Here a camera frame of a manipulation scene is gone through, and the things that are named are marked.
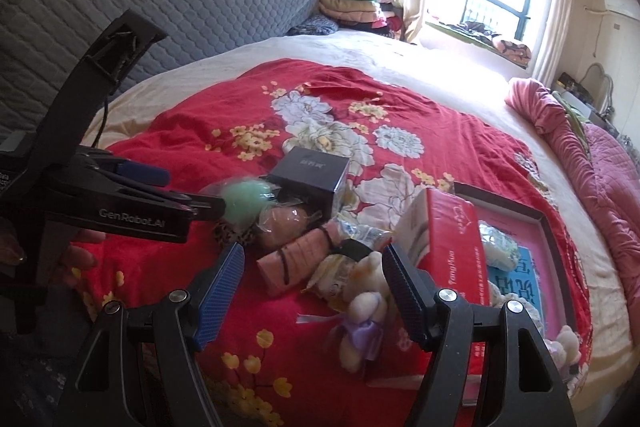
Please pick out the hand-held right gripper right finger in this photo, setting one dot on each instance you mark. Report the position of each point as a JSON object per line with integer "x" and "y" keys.
{"x": 407, "y": 297}

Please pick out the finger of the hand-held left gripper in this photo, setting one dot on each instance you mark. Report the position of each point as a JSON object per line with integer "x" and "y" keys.
{"x": 200, "y": 207}
{"x": 145, "y": 174}

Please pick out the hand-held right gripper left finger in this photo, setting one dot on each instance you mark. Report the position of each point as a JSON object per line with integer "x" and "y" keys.
{"x": 220, "y": 297}

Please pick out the cream teddy bear purple bow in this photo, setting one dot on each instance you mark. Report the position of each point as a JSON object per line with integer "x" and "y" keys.
{"x": 365, "y": 302}

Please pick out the green sponge ball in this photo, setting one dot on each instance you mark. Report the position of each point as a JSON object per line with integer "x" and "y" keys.
{"x": 245, "y": 202}

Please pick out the red tissue pack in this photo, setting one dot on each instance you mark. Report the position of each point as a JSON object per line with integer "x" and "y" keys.
{"x": 450, "y": 232}

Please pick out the white green printed packet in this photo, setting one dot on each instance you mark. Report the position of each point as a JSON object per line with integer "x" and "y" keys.
{"x": 497, "y": 242}

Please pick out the white floral scrunchie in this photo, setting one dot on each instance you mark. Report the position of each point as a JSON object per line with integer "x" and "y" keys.
{"x": 525, "y": 312}

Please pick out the dark box lid pink inside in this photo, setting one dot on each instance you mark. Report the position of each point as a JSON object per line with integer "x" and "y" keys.
{"x": 530, "y": 232}

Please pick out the person's left hand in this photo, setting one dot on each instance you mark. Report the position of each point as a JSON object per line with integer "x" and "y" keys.
{"x": 80, "y": 257}

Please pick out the red floral blanket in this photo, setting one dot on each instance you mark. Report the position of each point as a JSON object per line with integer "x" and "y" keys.
{"x": 200, "y": 132}

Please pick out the pink sponge ball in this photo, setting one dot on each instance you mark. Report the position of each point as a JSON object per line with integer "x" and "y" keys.
{"x": 285, "y": 227}

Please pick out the black box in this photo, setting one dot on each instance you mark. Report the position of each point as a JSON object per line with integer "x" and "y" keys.
{"x": 310, "y": 169}

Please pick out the grey quilted headboard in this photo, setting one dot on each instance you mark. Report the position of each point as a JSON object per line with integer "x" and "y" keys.
{"x": 150, "y": 17}

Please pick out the dark patterned pillow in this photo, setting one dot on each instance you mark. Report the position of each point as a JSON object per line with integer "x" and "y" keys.
{"x": 315, "y": 27}

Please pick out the pink quilt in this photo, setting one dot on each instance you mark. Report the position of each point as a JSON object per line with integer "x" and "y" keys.
{"x": 600, "y": 187}

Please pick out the bed with cream sheet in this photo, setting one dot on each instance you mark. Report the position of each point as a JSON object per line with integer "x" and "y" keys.
{"x": 400, "y": 52}

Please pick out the green cloth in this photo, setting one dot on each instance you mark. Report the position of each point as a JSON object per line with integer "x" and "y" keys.
{"x": 570, "y": 112}

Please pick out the stack of folded clothes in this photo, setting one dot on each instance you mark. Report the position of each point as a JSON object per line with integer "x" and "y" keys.
{"x": 350, "y": 7}

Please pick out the dressing table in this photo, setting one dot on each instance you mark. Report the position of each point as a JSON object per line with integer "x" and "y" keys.
{"x": 600, "y": 117}

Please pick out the folded patterned blanket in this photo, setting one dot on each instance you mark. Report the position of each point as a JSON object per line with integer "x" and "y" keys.
{"x": 512, "y": 49}

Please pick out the vanity mirror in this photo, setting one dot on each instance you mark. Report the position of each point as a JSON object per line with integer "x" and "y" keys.
{"x": 597, "y": 87}

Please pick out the white air conditioner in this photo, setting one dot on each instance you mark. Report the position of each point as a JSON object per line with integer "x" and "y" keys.
{"x": 622, "y": 4}

